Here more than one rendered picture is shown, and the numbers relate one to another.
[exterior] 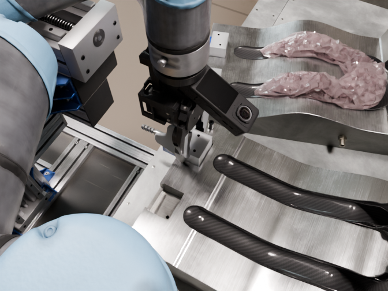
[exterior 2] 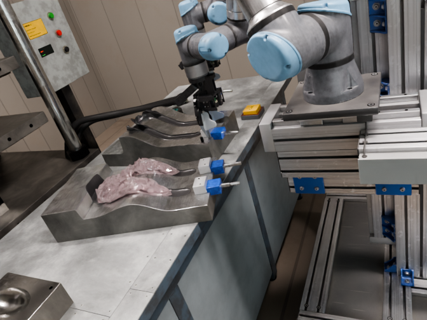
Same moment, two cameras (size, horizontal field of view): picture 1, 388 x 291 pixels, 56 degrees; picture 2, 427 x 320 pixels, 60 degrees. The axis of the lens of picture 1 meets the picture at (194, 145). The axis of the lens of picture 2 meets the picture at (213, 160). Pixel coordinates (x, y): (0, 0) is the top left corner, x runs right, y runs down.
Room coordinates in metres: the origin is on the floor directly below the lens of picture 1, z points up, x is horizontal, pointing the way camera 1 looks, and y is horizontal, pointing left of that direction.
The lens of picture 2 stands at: (1.52, 0.06, 1.43)
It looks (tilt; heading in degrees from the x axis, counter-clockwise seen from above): 28 degrees down; 184
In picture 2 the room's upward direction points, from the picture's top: 17 degrees counter-clockwise
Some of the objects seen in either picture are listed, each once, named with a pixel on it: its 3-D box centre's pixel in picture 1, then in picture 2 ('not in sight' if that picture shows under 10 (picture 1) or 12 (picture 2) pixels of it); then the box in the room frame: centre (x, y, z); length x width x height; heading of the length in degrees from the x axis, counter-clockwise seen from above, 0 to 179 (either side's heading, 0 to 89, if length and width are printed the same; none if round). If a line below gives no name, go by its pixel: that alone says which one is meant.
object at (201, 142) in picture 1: (172, 140); (221, 133); (0.34, 0.04, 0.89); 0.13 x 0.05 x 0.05; 62
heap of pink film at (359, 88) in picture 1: (324, 66); (133, 178); (0.51, -0.26, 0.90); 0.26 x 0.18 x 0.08; 79
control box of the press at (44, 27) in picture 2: not in sight; (88, 142); (-0.35, -0.69, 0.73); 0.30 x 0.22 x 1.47; 152
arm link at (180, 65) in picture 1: (177, 48); (197, 69); (0.33, 0.02, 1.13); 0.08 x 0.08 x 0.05
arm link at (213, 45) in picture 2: not in sight; (212, 44); (0.41, 0.09, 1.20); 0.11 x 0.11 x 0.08; 32
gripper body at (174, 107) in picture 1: (176, 86); (205, 92); (0.34, 0.03, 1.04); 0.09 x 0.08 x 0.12; 62
